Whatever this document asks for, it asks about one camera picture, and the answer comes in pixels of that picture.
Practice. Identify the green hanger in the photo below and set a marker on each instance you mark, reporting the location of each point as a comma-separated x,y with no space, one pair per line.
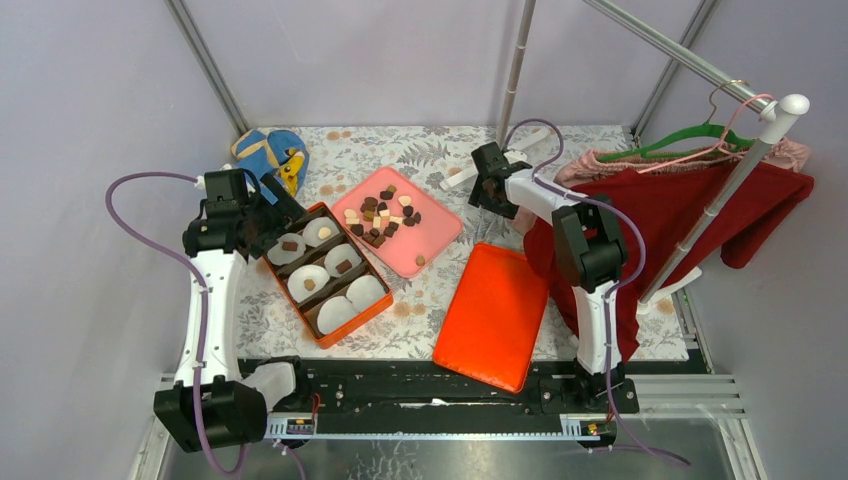
657,152

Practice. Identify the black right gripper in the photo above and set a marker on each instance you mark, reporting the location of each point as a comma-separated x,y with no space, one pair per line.
478,198

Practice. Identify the pink wire hanger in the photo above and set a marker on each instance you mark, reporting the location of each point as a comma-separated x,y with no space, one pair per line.
702,153

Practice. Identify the pink garment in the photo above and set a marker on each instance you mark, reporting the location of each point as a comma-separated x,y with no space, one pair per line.
596,169

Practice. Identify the white paper cup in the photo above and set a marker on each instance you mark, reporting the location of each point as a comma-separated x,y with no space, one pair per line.
295,282
310,232
278,257
337,254
364,292
334,313

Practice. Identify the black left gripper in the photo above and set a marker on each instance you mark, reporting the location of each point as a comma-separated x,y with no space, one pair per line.
280,221

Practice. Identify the blue plush toy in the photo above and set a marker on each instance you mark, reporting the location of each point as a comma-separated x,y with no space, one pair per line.
276,151

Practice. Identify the dark brown chocolate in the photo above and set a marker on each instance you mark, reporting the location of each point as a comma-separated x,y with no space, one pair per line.
343,267

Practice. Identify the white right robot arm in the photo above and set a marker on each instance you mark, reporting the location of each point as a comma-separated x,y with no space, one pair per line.
588,246

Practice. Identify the orange chocolate box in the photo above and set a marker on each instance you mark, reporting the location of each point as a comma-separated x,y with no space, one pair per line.
333,288

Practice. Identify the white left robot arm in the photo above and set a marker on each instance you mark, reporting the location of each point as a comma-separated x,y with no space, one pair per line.
212,404

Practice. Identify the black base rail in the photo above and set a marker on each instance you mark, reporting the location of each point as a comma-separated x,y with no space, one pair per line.
418,400

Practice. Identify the dark red garment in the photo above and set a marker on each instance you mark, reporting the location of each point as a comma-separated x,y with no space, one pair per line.
538,246

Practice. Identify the orange box lid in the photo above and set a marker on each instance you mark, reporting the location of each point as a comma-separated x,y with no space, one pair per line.
493,321

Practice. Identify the pink tray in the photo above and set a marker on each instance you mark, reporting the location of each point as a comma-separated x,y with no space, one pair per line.
397,220

